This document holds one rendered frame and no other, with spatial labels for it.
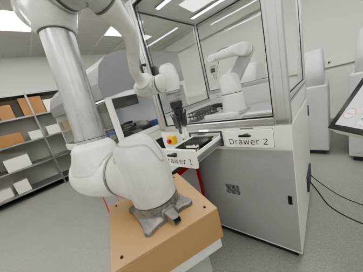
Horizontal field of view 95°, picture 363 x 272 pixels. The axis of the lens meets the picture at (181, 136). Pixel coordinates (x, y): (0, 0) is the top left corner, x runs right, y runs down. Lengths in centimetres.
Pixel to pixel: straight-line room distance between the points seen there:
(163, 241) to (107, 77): 147
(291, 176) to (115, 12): 114
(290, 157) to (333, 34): 328
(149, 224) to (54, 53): 61
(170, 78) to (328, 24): 353
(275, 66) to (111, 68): 135
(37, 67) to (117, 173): 473
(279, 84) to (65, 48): 92
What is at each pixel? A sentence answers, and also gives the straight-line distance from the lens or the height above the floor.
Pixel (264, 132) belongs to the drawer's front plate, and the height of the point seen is 91.
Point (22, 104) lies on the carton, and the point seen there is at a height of 178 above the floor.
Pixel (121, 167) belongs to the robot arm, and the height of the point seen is 107.
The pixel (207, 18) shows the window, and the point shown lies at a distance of 119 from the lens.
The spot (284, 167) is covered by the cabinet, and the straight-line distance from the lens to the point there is 114.
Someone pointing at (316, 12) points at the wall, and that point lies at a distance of 424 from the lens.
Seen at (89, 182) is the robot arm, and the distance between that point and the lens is 65.
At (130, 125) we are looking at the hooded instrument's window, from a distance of 178.
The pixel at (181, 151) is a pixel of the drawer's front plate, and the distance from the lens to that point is 96.
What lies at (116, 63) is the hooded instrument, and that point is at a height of 165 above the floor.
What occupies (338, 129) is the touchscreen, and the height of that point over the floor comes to 96.
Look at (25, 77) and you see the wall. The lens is 509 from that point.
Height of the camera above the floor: 123
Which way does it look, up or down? 14 degrees down
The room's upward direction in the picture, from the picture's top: 14 degrees counter-clockwise
